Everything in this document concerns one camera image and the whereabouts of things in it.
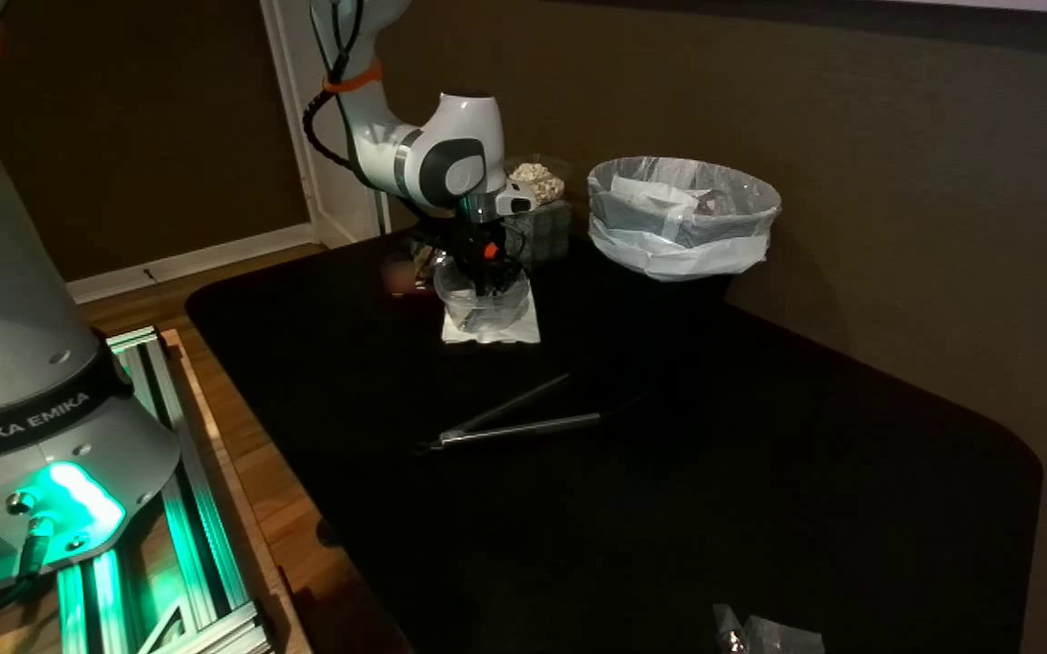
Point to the wooden spoon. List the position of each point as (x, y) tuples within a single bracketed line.
[(411, 277)]

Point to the white lined trash bin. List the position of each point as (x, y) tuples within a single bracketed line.
[(680, 219)]

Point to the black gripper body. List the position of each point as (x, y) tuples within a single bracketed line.
[(483, 247)]

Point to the small clear plastic object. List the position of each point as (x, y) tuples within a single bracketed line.
[(762, 634)]

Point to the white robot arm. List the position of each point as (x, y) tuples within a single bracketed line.
[(444, 169)]

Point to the clear glass bowl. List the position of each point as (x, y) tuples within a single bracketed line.
[(473, 305)]

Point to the white paper napkin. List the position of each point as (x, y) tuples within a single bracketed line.
[(513, 332)]

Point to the black metal tongs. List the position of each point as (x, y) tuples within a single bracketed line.
[(535, 412)]

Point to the aluminium frame rails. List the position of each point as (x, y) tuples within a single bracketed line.
[(177, 580)]

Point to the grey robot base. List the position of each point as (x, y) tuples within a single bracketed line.
[(16, 363)]

